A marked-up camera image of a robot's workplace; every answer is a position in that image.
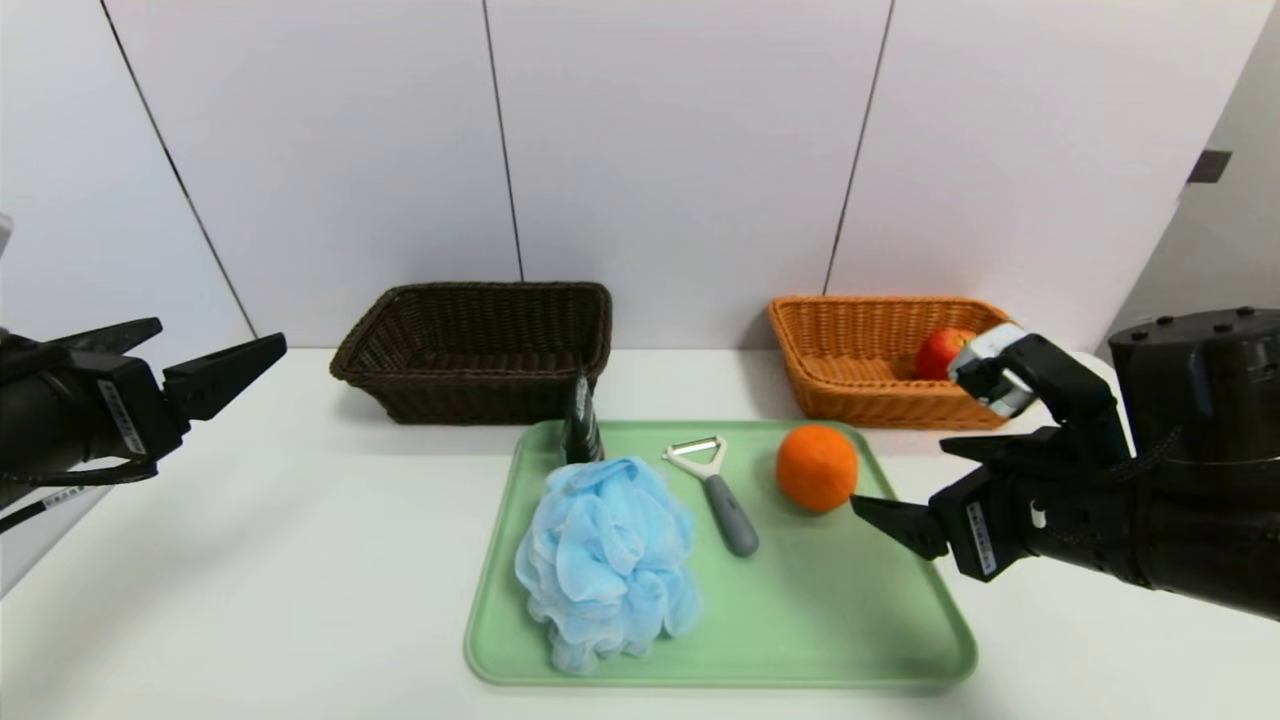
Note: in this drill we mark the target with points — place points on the dark wall switch plate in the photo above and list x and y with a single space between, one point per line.
1210 166

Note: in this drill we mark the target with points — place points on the blue mesh bath loofah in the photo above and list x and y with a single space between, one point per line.
605 560

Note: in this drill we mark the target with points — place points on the orange wicker basket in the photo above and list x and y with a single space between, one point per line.
850 350

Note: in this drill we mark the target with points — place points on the black cosmetic tube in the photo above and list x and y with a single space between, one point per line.
581 430

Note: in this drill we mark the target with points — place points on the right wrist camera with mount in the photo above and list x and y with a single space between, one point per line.
1060 385

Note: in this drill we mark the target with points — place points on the green plastic tray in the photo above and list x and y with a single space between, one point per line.
760 620

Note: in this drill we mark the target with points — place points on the dark brown wicker basket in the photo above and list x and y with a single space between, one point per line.
480 402

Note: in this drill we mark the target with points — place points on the red apple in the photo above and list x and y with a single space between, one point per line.
938 355

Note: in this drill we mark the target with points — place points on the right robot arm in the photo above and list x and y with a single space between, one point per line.
1200 420

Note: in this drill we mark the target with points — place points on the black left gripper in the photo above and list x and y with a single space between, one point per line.
128 411

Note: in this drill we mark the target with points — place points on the orange fruit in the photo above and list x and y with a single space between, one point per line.
816 468

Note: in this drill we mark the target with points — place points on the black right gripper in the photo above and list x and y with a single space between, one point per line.
977 535

